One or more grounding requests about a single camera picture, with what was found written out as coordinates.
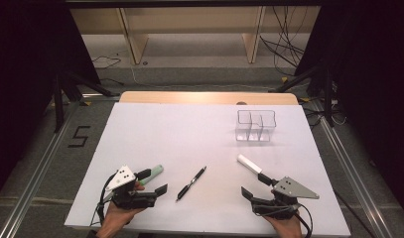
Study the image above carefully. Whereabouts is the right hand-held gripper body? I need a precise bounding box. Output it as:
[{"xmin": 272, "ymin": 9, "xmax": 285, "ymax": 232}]
[{"xmin": 250, "ymin": 176, "xmax": 321, "ymax": 221}]

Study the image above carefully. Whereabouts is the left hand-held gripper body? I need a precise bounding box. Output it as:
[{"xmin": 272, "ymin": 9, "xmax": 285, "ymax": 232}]
[{"xmin": 104, "ymin": 164, "xmax": 158, "ymax": 210}]

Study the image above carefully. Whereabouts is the green marker pen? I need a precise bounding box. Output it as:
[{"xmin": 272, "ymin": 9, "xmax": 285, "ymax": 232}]
[{"xmin": 138, "ymin": 164, "xmax": 165, "ymax": 186}]

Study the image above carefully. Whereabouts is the white eraser stick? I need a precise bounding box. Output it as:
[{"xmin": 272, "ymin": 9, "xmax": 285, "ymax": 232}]
[{"xmin": 236, "ymin": 154, "xmax": 263, "ymax": 176}]

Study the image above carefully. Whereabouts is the black ballpoint pen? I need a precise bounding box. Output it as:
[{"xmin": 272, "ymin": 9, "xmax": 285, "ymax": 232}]
[{"xmin": 175, "ymin": 166, "xmax": 207, "ymax": 202}]

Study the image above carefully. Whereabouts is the clear plastic pen holder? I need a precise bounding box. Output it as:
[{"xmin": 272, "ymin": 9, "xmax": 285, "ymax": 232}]
[{"xmin": 234, "ymin": 109, "xmax": 277, "ymax": 143}]

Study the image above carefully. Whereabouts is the person's left hand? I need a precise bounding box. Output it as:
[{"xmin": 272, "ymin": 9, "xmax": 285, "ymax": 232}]
[{"xmin": 95, "ymin": 180, "xmax": 147, "ymax": 238}]

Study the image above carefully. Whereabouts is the person's right hand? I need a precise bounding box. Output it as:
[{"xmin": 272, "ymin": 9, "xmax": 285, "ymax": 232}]
[{"xmin": 262, "ymin": 212, "xmax": 304, "ymax": 238}]

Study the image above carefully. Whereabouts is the white board sheet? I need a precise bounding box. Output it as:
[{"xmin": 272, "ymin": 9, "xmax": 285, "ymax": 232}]
[{"xmin": 64, "ymin": 101, "xmax": 352, "ymax": 237}]

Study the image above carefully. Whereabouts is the light wooden table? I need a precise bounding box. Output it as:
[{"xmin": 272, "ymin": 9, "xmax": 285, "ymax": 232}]
[{"xmin": 118, "ymin": 91, "xmax": 300, "ymax": 107}]

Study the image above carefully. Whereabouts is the black metal stand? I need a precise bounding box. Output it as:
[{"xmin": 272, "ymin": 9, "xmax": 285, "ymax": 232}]
[
  {"xmin": 268, "ymin": 60, "xmax": 337, "ymax": 128},
  {"xmin": 52, "ymin": 68, "xmax": 120, "ymax": 134}
]

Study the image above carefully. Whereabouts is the black curtain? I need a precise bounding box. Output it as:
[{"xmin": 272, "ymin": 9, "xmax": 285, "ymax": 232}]
[
  {"xmin": 0, "ymin": 0, "xmax": 102, "ymax": 206},
  {"xmin": 293, "ymin": 0, "xmax": 404, "ymax": 221}
]

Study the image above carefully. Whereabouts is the light wooden bench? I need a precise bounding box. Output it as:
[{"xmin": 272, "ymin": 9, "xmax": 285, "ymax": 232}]
[{"xmin": 69, "ymin": 6, "xmax": 322, "ymax": 65}]

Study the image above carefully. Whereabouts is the left hand-held gripper cable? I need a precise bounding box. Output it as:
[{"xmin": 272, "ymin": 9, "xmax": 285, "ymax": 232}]
[{"xmin": 95, "ymin": 172, "xmax": 119, "ymax": 229}]

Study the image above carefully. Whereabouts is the hand-held gripper cable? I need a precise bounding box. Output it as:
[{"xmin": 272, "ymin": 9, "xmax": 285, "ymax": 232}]
[
  {"xmin": 95, "ymin": 172, "xmax": 119, "ymax": 229},
  {"xmin": 290, "ymin": 204, "xmax": 315, "ymax": 238}
]

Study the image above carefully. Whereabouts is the right hand-held gripper cable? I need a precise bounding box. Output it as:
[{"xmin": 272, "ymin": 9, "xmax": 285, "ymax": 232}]
[{"xmin": 290, "ymin": 204, "xmax": 315, "ymax": 238}]

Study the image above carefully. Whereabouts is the aluminium floor rail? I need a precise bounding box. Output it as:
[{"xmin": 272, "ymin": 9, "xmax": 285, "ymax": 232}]
[
  {"xmin": 0, "ymin": 100, "xmax": 81, "ymax": 238},
  {"xmin": 310, "ymin": 98, "xmax": 394, "ymax": 238}
]

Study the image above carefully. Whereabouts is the thin black floor cable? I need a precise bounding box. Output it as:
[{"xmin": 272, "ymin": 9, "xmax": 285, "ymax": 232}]
[{"xmin": 91, "ymin": 55, "xmax": 123, "ymax": 70}]

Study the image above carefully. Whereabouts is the bundle of black cables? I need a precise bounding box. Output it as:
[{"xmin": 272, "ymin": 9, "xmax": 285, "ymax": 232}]
[{"xmin": 259, "ymin": 6, "xmax": 310, "ymax": 77}]

